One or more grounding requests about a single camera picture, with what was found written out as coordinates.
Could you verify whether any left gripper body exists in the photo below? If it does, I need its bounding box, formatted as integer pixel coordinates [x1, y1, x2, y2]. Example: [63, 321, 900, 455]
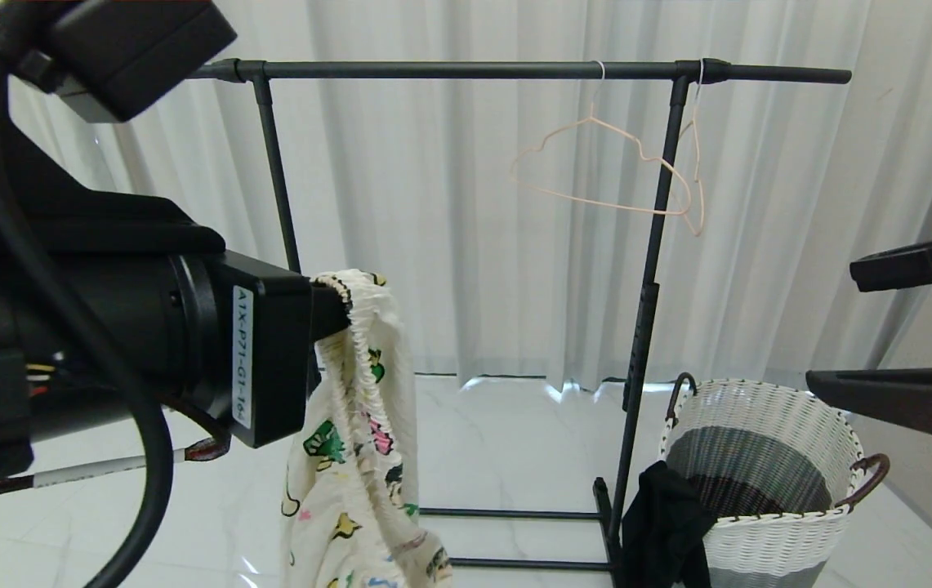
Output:
[0, 249, 313, 474]

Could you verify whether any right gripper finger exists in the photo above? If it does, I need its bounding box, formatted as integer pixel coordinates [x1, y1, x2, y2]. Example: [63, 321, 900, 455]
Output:
[850, 226, 932, 293]
[806, 366, 932, 451]

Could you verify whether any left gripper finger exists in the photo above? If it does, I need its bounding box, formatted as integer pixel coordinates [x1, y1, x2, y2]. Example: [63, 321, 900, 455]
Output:
[310, 282, 352, 342]

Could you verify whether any cream printed garment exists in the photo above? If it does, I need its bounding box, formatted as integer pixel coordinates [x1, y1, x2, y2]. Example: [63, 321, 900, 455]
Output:
[282, 269, 454, 588]

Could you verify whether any pink clothes hanger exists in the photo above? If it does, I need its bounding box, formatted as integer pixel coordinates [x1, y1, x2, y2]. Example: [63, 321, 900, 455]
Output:
[676, 78, 708, 238]
[511, 102, 692, 218]

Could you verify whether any white laundry basket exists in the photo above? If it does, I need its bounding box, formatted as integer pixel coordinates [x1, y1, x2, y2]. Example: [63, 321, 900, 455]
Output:
[660, 372, 891, 588]

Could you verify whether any black clothes rack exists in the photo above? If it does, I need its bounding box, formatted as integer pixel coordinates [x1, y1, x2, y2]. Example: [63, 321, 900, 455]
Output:
[188, 57, 852, 588]

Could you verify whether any white curtain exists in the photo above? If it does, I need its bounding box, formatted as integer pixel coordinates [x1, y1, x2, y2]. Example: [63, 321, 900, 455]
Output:
[8, 0, 932, 391]

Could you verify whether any black garment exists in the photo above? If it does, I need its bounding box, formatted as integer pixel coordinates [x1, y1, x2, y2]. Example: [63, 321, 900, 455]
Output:
[619, 461, 713, 588]

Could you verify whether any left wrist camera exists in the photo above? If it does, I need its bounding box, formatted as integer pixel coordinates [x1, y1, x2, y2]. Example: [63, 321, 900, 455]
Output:
[0, 0, 238, 256]

